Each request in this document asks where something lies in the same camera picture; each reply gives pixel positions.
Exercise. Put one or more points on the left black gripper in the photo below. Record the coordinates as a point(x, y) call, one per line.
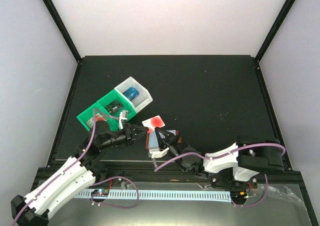
point(129, 129)

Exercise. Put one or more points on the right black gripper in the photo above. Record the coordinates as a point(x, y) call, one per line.
point(170, 138)

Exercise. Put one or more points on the brown leather card holder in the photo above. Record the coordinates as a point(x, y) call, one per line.
point(152, 142)

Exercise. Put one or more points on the red white card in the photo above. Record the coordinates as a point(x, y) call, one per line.
point(90, 123)
point(99, 117)
point(153, 122)

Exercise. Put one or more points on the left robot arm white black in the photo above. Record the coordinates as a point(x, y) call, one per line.
point(77, 173)

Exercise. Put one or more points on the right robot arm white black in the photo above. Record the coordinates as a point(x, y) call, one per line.
point(233, 166)

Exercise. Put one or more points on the red white card in bin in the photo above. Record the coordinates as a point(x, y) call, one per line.
point(90, 123)

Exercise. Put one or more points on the green bin at end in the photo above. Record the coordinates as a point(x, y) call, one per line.
point(89, 113)

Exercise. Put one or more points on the white plastic bin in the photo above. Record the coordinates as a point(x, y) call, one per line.
point(142, 100)

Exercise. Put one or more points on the green bin near white bin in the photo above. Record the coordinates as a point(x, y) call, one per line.
point(114, 95)

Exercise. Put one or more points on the small circuit board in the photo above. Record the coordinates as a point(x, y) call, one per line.
point(100, 193)

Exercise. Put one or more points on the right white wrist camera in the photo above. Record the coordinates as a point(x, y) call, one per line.
point(154, 153)

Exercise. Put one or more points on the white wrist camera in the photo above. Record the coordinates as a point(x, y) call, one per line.
point(154, 153)
point(122, 119)

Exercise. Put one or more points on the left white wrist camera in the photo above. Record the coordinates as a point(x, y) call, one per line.
point(122, 119)

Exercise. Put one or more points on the black aluminium front rail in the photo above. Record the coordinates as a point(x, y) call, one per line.
point(145, 172)

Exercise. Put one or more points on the white slotted cable duct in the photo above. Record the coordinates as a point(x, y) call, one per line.
point(189, 195)

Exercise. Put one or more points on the left black frame post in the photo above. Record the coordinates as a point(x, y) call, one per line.
point(62, 28)

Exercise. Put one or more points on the black frame post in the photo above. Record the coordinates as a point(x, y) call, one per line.
point(62, 28)
point(288, 4)

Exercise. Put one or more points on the right black frame post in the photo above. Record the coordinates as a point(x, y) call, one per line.
point(288, 4)

